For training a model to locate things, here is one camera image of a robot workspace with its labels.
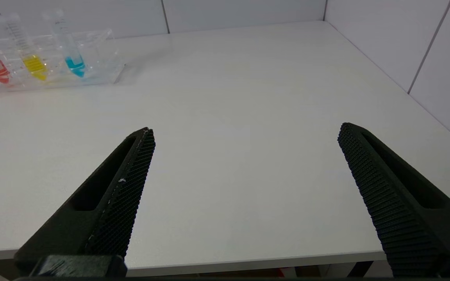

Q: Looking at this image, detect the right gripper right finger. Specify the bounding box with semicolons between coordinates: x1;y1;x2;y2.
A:
337;123;450;278

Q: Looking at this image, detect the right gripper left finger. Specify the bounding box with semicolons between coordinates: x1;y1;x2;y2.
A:
14;127;156;278

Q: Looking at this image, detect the yellow pigment test tube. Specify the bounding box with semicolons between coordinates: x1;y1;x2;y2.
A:
0;13;49;82

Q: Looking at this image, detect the blue pigment test tube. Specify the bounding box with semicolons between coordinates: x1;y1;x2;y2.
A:
41;10;86;78

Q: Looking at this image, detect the clear acrylic test tube rack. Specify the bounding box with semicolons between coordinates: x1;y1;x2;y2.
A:
0;28;126;94

